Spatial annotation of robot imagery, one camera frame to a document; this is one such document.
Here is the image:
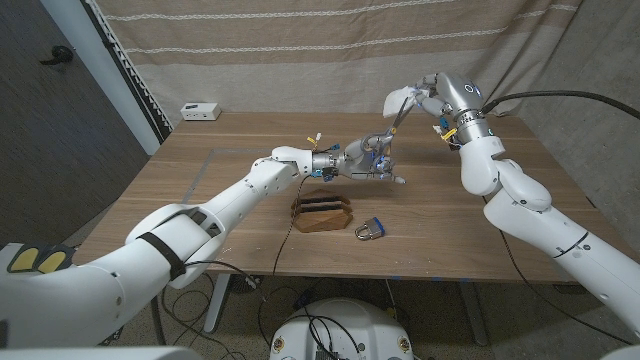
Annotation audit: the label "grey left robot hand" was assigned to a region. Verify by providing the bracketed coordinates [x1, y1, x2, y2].
[335, 133, 407, 185]

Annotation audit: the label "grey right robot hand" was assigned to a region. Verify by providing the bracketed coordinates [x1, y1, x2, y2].
[412, 72, 494, 146]

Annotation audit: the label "grey handled scissors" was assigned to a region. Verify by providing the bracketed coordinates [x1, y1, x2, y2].
[360, 95, 419, 161]

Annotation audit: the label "white tissue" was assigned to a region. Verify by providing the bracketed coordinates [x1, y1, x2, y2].
[382, 85, 430, 119]

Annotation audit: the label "brown wooden scissors holder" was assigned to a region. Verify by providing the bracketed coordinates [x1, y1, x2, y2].
[292, 188, 354, 234]

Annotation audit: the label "silver padlock with blue base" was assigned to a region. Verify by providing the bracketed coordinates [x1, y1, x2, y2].
[354, 217, 386, 242]

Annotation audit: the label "beige striped backdrop curtain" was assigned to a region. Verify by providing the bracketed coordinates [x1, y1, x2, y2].
[94, 0, 584, 126]

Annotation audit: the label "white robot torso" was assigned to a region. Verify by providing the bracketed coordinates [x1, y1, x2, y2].
[269, 298, 415, 360]

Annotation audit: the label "white power strip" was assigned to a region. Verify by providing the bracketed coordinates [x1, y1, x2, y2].
[180, 102, 222, 122]

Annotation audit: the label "white table leg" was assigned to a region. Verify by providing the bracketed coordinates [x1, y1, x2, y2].
[203, 273, 232, 334]
[458, 280, 490, 347]

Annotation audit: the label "dark grey door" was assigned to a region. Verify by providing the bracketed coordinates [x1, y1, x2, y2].
[0, 0, 151, 246]

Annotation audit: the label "yellow black foot pedal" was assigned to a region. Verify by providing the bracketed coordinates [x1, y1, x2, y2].
[6, 243, 41, 274]
[38, 243, 76, 275]

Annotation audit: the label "white robot chest cover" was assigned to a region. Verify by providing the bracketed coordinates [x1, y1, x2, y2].
[0, 346, 204, 360]

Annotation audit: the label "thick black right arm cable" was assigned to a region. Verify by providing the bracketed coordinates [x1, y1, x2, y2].
[480, 89, 640, 121]

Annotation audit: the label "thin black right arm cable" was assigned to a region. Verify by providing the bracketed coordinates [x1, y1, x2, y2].
[482, 197, 634, 346]

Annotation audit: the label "black backdrop frame pole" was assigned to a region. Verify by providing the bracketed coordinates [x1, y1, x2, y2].
[82, 0, 174, 145]

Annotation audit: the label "black perforated floor bracket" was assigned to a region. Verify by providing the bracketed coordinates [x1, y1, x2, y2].
[99, 327, 126, 347]

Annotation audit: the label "black door handle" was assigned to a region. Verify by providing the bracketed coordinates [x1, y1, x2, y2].
[39, 45, 75, 66]

